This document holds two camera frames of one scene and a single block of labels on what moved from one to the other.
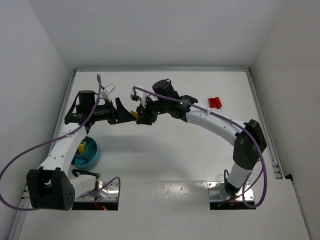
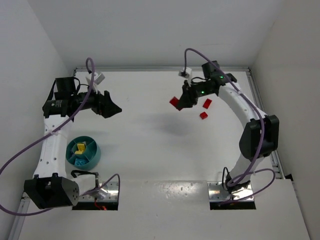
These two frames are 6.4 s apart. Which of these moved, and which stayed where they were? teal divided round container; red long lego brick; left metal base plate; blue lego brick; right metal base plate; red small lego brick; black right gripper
Moved: red long lego brick; black right gripper; red small lego brick
Stayed: right metal base plate; blue lego brick; teal divided round container; left metal base plate
